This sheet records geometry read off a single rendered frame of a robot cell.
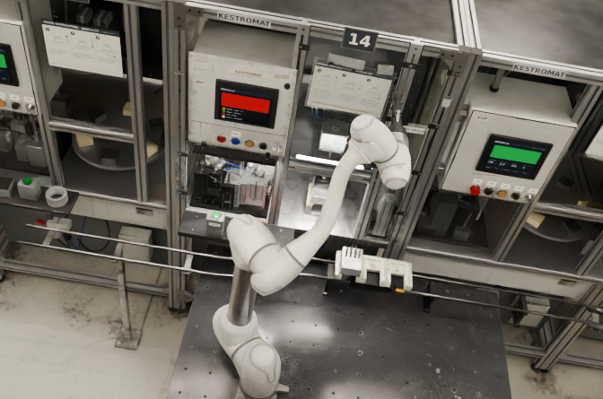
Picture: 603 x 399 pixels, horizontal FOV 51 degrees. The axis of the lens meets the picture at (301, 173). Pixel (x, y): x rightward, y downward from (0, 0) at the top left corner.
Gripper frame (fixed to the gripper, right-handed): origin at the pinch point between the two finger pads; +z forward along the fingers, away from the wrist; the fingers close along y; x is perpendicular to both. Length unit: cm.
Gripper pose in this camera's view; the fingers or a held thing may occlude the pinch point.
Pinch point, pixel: (396, 99)
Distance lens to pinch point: 243.8
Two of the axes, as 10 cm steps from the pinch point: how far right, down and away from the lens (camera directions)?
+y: -0.4, 6.4, 7.7
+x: 9.9, 1.0, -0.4
